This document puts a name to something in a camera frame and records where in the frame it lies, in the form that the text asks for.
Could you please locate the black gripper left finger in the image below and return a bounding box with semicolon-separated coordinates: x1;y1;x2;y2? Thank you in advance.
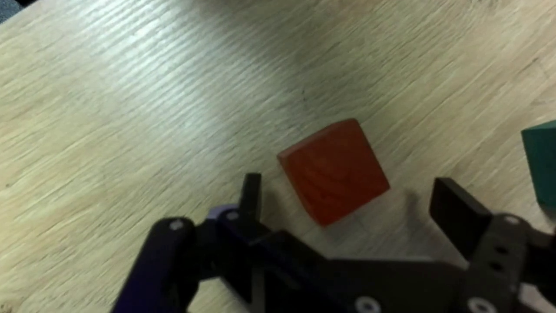
111;170;274;313

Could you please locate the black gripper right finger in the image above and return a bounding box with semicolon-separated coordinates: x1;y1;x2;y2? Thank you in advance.
429;175;556;313

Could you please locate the green cube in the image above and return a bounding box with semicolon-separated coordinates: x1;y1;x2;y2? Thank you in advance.
519;118;556;213

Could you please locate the orange cube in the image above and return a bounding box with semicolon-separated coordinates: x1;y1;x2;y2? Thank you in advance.
274;116;391;227

